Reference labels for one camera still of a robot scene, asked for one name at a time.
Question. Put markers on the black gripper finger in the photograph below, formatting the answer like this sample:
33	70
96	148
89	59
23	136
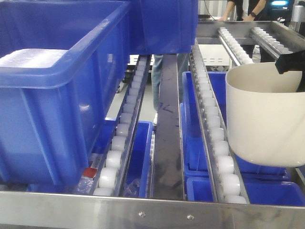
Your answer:
301	87
291	62

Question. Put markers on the white plastic bin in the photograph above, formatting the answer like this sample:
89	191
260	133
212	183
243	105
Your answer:
265	115

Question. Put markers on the far roller track right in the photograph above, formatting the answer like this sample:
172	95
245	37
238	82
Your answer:
270	44

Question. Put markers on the far roller track left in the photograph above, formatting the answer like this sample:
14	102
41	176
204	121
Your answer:
233	48

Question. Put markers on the person with black wristwatch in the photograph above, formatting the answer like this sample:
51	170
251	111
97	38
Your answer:
258	10

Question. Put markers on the right white roller track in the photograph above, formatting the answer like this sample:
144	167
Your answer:
226	181

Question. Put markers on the white roller track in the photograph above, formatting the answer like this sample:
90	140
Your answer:
129	111
226	181

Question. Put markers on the blue crate rear centre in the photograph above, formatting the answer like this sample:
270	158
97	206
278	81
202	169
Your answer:
162	26

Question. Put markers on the blue crate lower right front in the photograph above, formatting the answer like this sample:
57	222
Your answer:
281	193

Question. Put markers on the blue crate lower left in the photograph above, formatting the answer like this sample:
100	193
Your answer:
132	171

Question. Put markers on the left white roller track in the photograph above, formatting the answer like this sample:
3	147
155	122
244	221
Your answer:
129	111

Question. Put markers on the red packet under crate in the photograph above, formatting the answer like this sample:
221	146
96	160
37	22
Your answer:
90	172

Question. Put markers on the large blue crate front left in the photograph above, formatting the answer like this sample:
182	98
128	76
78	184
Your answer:
50	117

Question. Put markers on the clear plastic bag in crate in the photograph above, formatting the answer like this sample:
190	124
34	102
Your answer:
32	58

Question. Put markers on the steel centre divider rail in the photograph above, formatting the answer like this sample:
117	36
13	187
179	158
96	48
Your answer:
166	180

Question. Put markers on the steel front frame beam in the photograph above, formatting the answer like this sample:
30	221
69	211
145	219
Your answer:
41	210

